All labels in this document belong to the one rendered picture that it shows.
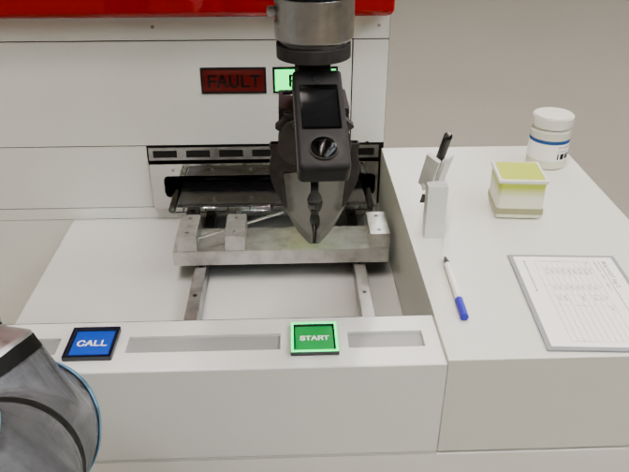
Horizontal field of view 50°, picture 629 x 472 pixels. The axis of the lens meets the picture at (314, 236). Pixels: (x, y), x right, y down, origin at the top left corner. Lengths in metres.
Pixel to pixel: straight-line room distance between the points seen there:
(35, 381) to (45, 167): 0.85
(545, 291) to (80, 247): 0.83
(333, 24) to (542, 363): 0.45
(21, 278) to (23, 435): 1.07
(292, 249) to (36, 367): 0.63
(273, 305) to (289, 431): 0.32
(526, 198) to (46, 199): 0.90
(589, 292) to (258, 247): 0.53
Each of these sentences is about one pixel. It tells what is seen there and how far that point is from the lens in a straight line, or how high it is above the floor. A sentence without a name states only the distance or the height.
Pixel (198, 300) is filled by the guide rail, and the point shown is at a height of 0.85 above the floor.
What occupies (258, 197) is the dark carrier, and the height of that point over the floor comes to 0.90.
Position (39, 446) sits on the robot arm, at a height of 1.13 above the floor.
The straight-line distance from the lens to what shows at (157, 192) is 1.36.
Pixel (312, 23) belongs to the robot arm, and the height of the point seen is 1.33.
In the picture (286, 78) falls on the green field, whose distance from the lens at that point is 1.27.
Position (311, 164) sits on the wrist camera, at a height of 1.23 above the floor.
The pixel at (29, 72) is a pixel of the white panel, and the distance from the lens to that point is 1.35.
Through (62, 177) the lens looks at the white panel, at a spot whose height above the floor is 0.91.
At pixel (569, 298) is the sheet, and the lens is 0.93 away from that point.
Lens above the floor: 1.47
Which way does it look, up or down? 30 degrees down
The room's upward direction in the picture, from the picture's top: straight up
